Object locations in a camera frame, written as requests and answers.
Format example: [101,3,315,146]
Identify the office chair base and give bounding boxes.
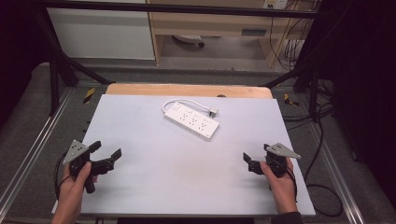
[172,34,206,49]

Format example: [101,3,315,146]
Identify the person's right hand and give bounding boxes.
[260,157,299,215]

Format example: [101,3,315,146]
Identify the white cabinet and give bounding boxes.
[46,7,156,62]

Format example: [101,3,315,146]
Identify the white power strip cable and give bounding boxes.
[161,98,213,115]

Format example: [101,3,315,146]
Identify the black floor cable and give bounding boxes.
[281,102,345,218]

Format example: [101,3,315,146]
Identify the person's left hand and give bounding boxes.
[58,161,99,216]

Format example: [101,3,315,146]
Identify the light wooden table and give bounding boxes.
[105,82,274,100]

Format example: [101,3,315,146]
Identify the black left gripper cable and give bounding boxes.
[53,151,73,201]

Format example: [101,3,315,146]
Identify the white power strip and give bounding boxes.
[163,101,220,142]

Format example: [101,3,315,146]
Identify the wooden desk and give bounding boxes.
[145,0,316,69]

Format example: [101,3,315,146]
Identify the aluminium rail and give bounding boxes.
[0,88,76,216]
[306,119,366,224]

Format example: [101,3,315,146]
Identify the yellow black tape strip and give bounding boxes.
[283,92,301,107]
[82,87,96,105]

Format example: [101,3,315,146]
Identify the wall socket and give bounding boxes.
[262,0,290,10]

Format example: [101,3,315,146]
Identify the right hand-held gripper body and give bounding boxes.
[247,142,303,179]

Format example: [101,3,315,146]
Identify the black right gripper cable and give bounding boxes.
[285,165,299,203]

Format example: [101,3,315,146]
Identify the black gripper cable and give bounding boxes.
[53,151,73,201]
[285,165,299,203]

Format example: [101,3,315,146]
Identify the black metal frame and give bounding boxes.
[31,0,325,123]

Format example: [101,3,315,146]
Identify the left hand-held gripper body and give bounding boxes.
[62,139,116,194]

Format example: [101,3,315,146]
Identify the hanging black cables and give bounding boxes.
[268,0,316,72]

